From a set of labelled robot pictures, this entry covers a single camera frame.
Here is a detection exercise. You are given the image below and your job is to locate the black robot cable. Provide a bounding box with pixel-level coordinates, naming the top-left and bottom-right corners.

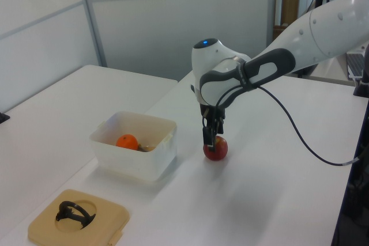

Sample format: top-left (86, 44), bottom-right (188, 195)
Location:
top-left (215, 84), bottom-right (363, 167)

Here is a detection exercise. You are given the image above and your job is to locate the orange fruit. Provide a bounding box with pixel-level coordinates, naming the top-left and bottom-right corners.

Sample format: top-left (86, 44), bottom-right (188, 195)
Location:
top-left (116, 134), bottom-right (139, 151)

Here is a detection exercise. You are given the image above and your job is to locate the black lid handle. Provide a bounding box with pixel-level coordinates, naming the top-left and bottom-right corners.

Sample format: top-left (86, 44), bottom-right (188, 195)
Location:
top-left (55, 200), bottom-right (97, 230)

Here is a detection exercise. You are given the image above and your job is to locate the red apple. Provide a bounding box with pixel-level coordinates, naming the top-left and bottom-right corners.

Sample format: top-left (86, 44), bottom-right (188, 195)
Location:
top-left (202, 135), bottom-right (229, 161)

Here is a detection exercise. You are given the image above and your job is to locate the grey partition post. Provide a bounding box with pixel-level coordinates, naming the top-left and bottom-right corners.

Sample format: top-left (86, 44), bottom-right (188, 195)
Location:
top-left (75, 0), bottom-right (108, 68)

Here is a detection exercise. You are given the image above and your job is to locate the silver laptop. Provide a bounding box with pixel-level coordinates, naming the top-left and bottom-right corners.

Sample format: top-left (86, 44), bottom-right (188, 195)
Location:
top-left (345, 51), bottom-right (367, 80)

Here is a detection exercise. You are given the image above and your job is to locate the white plastic container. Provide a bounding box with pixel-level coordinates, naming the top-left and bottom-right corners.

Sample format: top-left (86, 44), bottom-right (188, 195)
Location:
top-left (88, 111), bottom-right (178, 183)

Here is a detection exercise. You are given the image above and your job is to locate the black mount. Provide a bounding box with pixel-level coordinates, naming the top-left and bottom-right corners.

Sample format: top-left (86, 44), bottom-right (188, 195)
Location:
top-left (353, 43), bottom-right (369, 97)

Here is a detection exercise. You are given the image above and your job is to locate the black vertical stand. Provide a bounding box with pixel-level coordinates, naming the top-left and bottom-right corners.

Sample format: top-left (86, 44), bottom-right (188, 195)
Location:
top-left (330, 96), bottom-right (369, 246)

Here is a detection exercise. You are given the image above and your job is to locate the beige plastic lid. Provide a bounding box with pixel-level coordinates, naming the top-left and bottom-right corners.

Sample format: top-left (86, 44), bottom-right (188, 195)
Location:
top-left (27, 188), bottom-right (130, 246)

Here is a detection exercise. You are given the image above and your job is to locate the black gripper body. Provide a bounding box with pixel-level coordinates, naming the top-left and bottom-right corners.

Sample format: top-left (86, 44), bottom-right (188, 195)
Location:
top-left (199, 103), bottom-right (227, 128)

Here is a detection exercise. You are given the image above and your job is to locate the brown cabinet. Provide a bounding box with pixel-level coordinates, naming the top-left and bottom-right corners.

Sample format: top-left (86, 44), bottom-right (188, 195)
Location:
top-left (273, 0), bottom-right (301, 41)

